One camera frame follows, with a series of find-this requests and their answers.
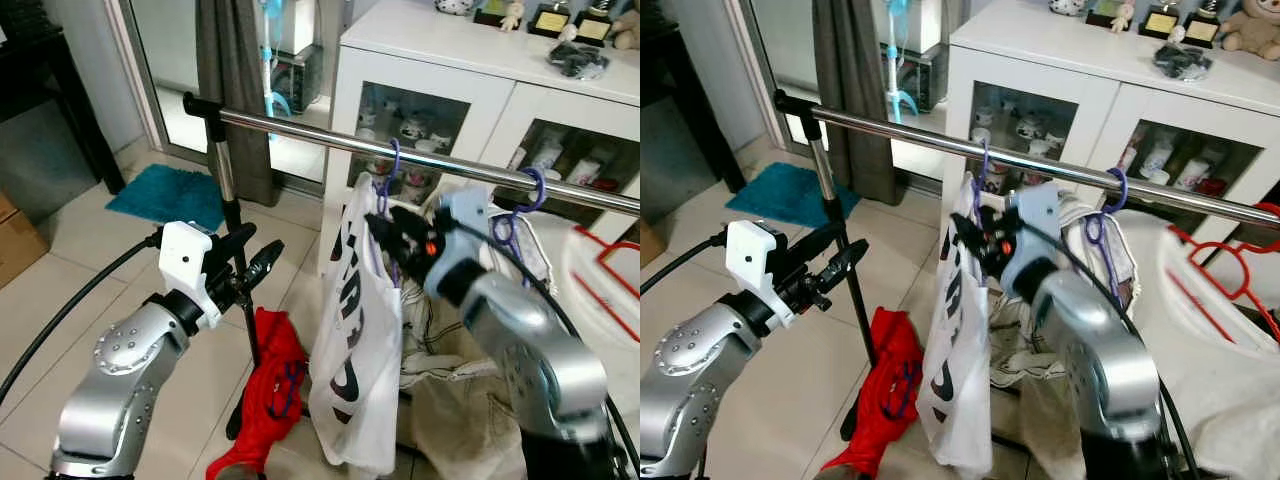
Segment white T-shirt black letters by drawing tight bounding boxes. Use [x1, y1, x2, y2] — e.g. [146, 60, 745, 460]
[915, 172, 1001, 479]
[308, 172, 406, 477]

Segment grey curtain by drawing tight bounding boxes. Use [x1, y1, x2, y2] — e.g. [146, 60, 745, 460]
[195, 0, 279, 206]
[812, 0, 896, 206]

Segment red plastic hanger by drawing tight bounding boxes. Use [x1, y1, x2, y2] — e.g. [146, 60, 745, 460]
[1165, 203, 1280, 346]
[572, 225, 641, 343]

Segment black cable bundle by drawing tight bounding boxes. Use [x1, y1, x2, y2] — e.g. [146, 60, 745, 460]
[1152, 42, 1214, 81]
[548, 42, 609, 81]

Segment gold plaque black frame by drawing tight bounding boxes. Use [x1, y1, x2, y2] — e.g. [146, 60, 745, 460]
[527, 4, 573, 39]
[573, 10, 614, 47]
[1142, 5, 1183, 41]
[1183, 12, 1223, 49]

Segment white glass door cabinet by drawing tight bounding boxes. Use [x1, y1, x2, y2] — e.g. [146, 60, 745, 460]
[940, 0, 1280, 251]
[318, 0, 641, 281]

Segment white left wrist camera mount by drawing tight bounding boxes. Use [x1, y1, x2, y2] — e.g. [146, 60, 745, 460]
[158, 221, 227, 331]
[726, 220, 796, 329]

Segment black side table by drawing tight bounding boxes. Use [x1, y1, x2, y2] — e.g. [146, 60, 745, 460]
[0, 0, 126, 196]
[640, 0, 746, 193]

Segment light blue pole stand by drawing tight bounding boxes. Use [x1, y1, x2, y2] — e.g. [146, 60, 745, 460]
[885, 0, 921, 121]
[258, 0, 296, 116]

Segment white and black appliance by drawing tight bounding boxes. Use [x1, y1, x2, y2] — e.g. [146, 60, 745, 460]
[898, 0, 951, 113]
[272, 0, 324, 113]

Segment white T-shirt dark line print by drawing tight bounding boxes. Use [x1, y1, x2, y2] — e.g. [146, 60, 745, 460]
[400, 190, 557, 480]
[985, 190, 1141, 480]

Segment pale grey right wrist camera mount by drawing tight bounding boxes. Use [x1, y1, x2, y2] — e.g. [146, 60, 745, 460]
[1000, 183, 1061, 301]
[424, 187, 493, 299]

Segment brown teddy bear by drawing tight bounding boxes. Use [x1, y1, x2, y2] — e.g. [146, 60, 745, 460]
[1220, 5, 1280, 61]
[610, 10, 641, 51]

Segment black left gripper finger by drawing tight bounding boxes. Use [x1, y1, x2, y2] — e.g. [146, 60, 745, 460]
[209, 222, 259, 261]
[245, 239, 285, 294]
[790, 222, 847, 263]
[818, 239, 870, 296]

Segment teal floor mat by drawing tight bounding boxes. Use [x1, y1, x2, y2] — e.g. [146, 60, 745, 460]
[105, 163, 229, 233]
[725, 162, 861, 229]

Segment red T-shirt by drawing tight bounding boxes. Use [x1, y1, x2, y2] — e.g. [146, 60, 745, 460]
[205, 308, 311, 480]
[815, 305, 926, 480]

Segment white framed glass sliding door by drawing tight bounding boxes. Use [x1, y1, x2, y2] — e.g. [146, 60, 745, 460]
[105, 0, 346, 186]
[725, 0, 951, 186]

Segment brown cardboard box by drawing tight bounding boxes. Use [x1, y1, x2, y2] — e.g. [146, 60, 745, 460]
[640, 222, 669, 269]
[0, 190, 49, 291]

